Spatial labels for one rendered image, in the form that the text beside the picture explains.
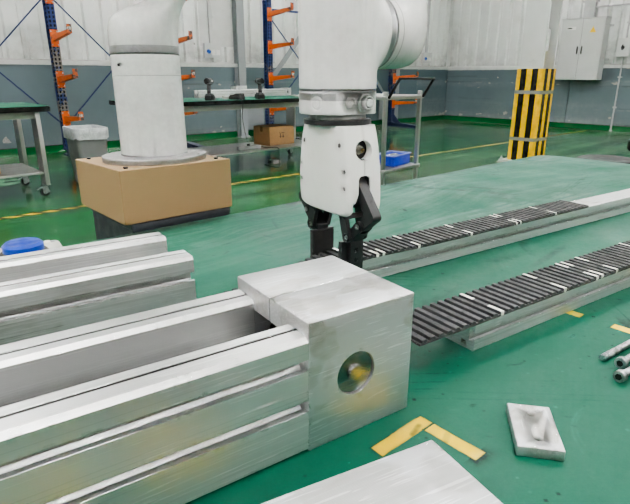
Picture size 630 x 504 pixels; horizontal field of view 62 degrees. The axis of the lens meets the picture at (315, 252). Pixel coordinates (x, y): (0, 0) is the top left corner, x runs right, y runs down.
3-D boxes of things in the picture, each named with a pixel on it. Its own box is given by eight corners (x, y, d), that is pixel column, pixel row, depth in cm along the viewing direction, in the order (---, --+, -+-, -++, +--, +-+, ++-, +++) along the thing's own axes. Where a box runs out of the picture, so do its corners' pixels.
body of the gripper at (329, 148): (394, 111, 56) (389, 213, 60) (337, 107, 64) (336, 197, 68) (337, 113, 52) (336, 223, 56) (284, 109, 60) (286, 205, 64)
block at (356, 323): (316, 342, 50) (316, 247, 47) (407, 407, 40) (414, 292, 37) (229, 371, 45) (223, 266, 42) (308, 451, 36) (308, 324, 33)
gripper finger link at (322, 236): (334, 205, 65) (334, 257, 67) (320, 200, 67) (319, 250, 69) (313, 209, 63) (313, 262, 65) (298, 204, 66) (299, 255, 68)
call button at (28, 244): (43, 250, 59) (40, 233, 59) (48, 260, 56) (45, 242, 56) (2, 257, 57) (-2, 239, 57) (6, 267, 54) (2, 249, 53)
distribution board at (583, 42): (551, 126, 1114) (567, 8, 1043) (617, 131, 1022) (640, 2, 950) (545, 127, 1097) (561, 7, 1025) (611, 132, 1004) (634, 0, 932)
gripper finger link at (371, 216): (390, 195, 54) (374, 238, 58) (348, 157, 59) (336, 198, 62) (381, 197, 54) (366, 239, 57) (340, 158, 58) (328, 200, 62)
